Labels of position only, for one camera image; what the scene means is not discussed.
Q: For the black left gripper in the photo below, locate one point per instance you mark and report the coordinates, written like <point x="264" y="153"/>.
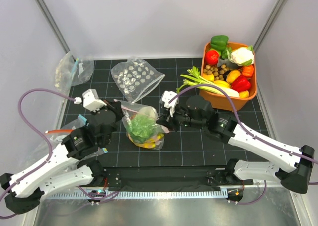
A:
<point x="115" y="106"/>

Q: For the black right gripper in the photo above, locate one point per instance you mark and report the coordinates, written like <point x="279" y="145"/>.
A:
<point x="163" y="118"/>

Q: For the green lettuce cabbage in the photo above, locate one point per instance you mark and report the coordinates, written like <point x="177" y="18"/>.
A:
<point x="143" y="124"/>

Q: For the pink-zipper zip bag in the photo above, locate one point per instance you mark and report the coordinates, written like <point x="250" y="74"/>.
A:
<point x="129" y="110"/>

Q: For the yellow banana bunch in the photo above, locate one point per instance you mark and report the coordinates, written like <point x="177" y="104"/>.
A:
<point x="155" y="142"/>

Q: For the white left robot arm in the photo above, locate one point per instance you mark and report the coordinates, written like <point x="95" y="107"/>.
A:
<point x="67" y="165"/>

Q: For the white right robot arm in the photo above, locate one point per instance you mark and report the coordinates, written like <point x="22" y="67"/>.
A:
<point x="288" y="165"/>

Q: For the white-dotted zip bag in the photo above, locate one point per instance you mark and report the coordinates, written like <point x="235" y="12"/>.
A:
<point x="136" y="78"/>

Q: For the blue-zipper bag front left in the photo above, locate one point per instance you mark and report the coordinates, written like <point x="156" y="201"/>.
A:
<point x="80" y="121"/>

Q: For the blue-zipper bag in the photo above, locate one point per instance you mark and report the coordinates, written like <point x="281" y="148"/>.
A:
<point x="72" y="72"/>
<point x="80" y="121"/>

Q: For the blue-zipper bag back left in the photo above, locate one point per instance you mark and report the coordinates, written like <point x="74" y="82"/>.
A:
<point x="72" y="72"/>

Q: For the orange-zipper bag front left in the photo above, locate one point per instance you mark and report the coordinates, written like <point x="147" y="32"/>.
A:
<point x="56" y="136"/>

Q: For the black grid cutting mat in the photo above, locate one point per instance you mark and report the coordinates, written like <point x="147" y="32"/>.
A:
<point x="186" y="147"/>

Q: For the green celery stalks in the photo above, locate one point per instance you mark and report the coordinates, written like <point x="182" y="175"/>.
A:
<point x="193" y="78"/>

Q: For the orange plastic basket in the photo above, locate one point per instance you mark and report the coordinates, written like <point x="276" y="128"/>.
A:
<point x="220" y="101"/>

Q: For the yellow squash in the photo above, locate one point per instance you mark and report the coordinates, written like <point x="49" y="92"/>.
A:
<point x="221" y="83"/>

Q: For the brown mushroom cluster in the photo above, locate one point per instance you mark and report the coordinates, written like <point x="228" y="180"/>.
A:
<point x="212" y="73"/>

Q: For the red tomato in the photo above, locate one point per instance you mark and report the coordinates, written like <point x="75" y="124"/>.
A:
<point x="211" y="57"/>

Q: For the yellow bell pepper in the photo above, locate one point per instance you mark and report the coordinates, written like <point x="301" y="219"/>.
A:
<point x="232" y="76"/>

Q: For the yellow lemon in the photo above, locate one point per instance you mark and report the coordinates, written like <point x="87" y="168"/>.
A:
<point x="244" y="94"/>

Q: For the red bell pepper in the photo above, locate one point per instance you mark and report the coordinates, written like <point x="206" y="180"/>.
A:
<point x="241" y="84"/>

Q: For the green bell pepper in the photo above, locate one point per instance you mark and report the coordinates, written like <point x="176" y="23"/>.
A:
<point x="219" y="42"/>

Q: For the small orange pumpkin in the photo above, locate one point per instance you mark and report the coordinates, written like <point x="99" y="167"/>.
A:
<point x="248" y="71"/>

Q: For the white cauliflower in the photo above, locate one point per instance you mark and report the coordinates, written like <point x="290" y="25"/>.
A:
<point x="243" y="56"/>

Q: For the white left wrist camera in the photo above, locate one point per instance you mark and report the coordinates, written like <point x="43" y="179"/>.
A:
<point x="91" y="101"/>

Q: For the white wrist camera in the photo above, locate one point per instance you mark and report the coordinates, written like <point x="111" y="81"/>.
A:
<point x="169" y="101"/>
<point x="91" y="101"/>

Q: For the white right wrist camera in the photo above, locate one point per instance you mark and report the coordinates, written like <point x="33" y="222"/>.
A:
<point x="169" y="101"/>

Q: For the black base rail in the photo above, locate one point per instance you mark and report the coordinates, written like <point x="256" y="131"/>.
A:
<point x="164" y="179"/>

